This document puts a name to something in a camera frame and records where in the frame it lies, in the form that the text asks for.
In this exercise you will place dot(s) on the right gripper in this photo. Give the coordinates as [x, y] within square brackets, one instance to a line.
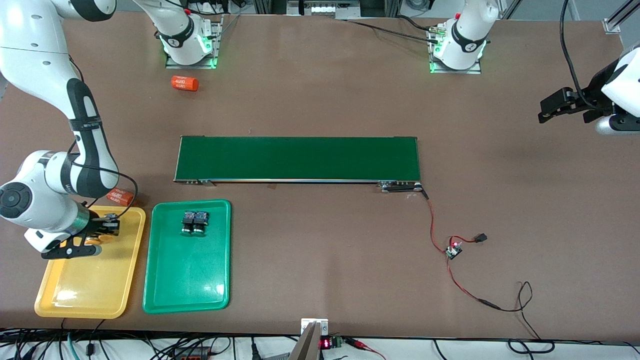
[98, 224]

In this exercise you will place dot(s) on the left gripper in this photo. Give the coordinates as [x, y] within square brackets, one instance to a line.
[593, 91]

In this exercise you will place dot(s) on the orange cylinder white print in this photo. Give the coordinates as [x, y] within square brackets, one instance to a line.
[185, 83]
[122, 197]

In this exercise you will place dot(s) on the green mushroom push button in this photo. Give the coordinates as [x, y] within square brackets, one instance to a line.
[188, 220]
[201, 220]

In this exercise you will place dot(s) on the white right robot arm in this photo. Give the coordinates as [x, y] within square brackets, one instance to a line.
[35, 50]

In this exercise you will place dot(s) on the yellow plastic tray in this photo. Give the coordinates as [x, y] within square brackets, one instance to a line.
[90, 285]

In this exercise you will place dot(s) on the green plastic tray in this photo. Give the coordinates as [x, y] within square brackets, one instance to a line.
[187, 270]

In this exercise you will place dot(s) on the red lead black plug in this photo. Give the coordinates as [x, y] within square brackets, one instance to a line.
[481, 238]

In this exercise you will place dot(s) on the red black power strip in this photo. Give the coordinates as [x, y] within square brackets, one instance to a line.
[192, 354]

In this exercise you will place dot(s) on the small black circuit board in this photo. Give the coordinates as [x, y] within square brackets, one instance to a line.
[454, 251]

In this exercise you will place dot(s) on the green conveyor belt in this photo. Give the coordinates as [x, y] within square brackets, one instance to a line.
[300, 157]

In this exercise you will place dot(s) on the red digit display module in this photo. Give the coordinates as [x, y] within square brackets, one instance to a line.
[326, 343]

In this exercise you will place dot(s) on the red clip lead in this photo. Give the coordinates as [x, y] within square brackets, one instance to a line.
[357, 343]

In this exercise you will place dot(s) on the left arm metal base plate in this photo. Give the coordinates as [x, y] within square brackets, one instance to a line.
[457, 71]

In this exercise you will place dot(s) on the aluminium profile post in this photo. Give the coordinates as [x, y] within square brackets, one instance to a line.
[616, 20]

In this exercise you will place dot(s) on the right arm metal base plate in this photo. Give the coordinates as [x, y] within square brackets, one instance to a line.
[216, 50]

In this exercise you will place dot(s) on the grey metal camera bracket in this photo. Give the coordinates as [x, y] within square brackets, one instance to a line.
[312, 345]

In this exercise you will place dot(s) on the black metal rack frame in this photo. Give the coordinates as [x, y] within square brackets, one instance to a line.
[270, 7]

